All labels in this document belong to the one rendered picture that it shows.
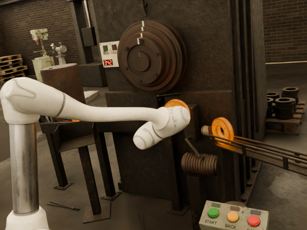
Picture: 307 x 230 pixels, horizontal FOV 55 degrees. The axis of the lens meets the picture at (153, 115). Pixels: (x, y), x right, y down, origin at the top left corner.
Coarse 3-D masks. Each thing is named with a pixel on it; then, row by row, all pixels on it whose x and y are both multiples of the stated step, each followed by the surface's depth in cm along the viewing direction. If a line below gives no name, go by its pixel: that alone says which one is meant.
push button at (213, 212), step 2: (212, 208) 114; (214, 208) 114; (208, 210) 114; (210, 210) 113; (212, 210) 113; (214, 210) 113; (216, 210) 113; (208, 212) 113; (210, 212) 113; (212, 212) 112; (214, 212) 112; (216, 212) 112; (218, 212) 112; (208, 214) 113; (210, 214) 112; (212, 214) 112; (214, 214) 111; (216, 214) 111; (210, 216) 112; (212, 216) 111; (214, 216) 111; (216, 216) 111
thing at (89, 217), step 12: (60, 132) 213; (72, 132) 215; (84, 132) 216; (96, 132) 213; (60, 144) 208; (72, 144) 206; (84, 144) 201; (84, 156) 208; (84, 168) 210; (96, 192) 218; (96, 204) 220; (108, 204) 233; (84, 216) 222; (96, 216) 220; (108, 216) 218
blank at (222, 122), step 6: (216, 120) 163; (222, 120) 158; (216, 126) 164; (222, 126) 159; (228, 126) 156; (216, 132) 166; (228, 132) 156; (216, 138) 167; (228, 138) 157; (222, 144) 163
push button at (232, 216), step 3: (228, 213) 110; (231, 213) 110; (234, 213) 109; (228, 216) 109; (231, 216) 109; (234, 216) 108; (237, 216) 108; (228, 219) 109; (231, 219) 108; (234, 219) 108; (237, 219) 108
